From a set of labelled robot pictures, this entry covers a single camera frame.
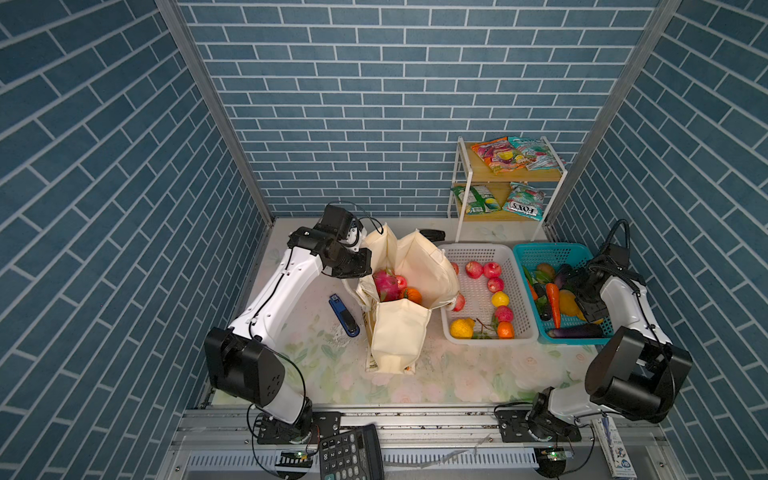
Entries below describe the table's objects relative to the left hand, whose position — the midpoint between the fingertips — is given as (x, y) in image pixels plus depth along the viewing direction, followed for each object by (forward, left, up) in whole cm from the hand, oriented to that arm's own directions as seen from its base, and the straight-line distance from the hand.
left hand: (373, 269), depth 79 cm
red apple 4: (+11, -39, -16) cm, 43 cm away
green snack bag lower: (+31, -36, -2) cm, 47 cm away
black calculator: (-39, +4, -19) cm, 44 cm away
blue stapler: (-6, +9, -18) cm, 21 cm away
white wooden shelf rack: (+42, -48, -3) cm, 64 cm away
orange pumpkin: (0, -12, -13) cm, 18 cm away
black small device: (+33, -22, -23) cm, 46 cm away
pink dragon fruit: (+1, -3, -9) cm, 10 cm away
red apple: (+6, -9, -16) cm, 19 cm away
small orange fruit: (-11, -38, -15) cm, 42 cm away
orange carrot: (+1, -56, -16) cm, 59 cm away
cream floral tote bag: (-16, -6, -4) cm, 18 cm away
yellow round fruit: (0, -40, -17) cm, 43 cm away
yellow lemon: (-10, -25, -15) cm, 31 cm away
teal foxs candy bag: (+30, -52, -2) cm, 60 cm away
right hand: (-2, -59, -8) cm, 59 cm away
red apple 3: (+11, -33, -15) cm, 38 cm away
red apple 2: (-1, -27, -18) cm, 32 cm away
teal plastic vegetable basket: (+16, -53, -14) cm, 57 cm away
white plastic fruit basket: (0, -38, -20) cm, 43 cm away
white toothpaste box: (-42, -57, -18) cm, 74 cm away
